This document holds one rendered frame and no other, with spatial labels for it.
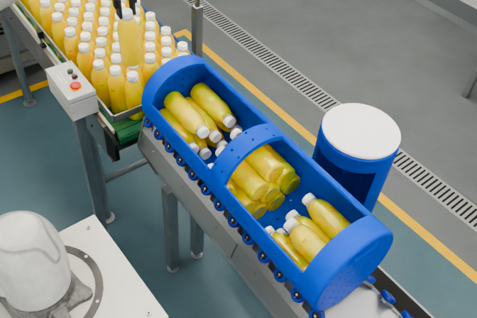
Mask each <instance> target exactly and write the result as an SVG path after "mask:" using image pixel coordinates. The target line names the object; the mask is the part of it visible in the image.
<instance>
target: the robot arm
mask: <svg viewBox="0 0 477 318"><path fill-rule="evenodd" d="M17 1H18V0H0V11H2V10H4V9H5V8H7V7H9V6H10V5H12V4H14V3H15V2H17ZM128 1H129V7H130V9H131V10H132V11H133V15H136V6H135V3H137V0H128ZM112 2H113V7H114V8H115V9H116V15H117V16H118V17H119V18H120V19H123V16H122V8H121V0H112ZM92 296H93V292H92V289H91V288H90V287H88V286H86V285H85V284H83V283H82V282H81V281H80V279H79V278H78V277H77V276H76V275H75V274H74V273H73V272H72V271H71V270H70V263H69V259H68V256H67V251H66V249H65V246H64V243H63V242H62V239H61V237H60V235H59V233H58V232H57V230H56V228H55V227H54V226H53V225H52V224H51V223H50V222H49V221H48V220H47V219H46V218H44V217H43V216H41V215H39V214H36V213H34V212H29V211H14V212H9V213H6V214H3V215H1V216H0V303H1V304H2V305H3V306H4V308H5V309H6V311H7V312H8V313H9V314H10V316H11V317H12V318H71V316H70V313H69V312H70V311H71V310H73V309H74V308H75V307H77V306H78V305H80V304H82V303H83V302H87V301H89V300H90V299H91V298H92Z"/></svg>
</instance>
